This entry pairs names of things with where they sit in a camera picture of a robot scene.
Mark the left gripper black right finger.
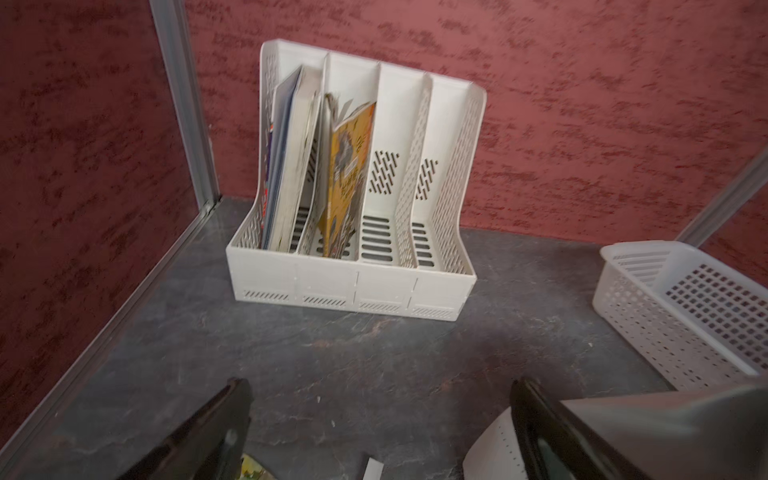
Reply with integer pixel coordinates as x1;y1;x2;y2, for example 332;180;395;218
510;377;648;479

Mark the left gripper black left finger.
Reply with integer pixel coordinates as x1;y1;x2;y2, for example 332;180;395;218
120;378;253;479

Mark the colourful children's book on table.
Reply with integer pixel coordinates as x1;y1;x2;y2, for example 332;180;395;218
238;454;275;480

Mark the white perforated plastic basket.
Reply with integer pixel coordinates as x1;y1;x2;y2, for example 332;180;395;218
592;241;767;391

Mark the white desktop file organizer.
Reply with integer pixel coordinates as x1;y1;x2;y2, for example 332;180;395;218
225;38;488;323

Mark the white booklet in organizer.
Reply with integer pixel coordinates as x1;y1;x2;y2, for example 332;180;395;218
262;65;323;253

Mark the yellow book in organizer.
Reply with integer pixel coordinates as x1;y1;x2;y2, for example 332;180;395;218
317;93;376;259

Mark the right aluminium corner post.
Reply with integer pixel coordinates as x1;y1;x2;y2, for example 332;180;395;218
676;148;767;247

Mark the aluminium corner post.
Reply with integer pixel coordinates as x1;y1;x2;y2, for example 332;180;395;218
676;148;767;247
149;0;221;213

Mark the left aluminium corner post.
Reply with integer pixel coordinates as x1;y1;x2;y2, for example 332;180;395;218
149;0;221;213

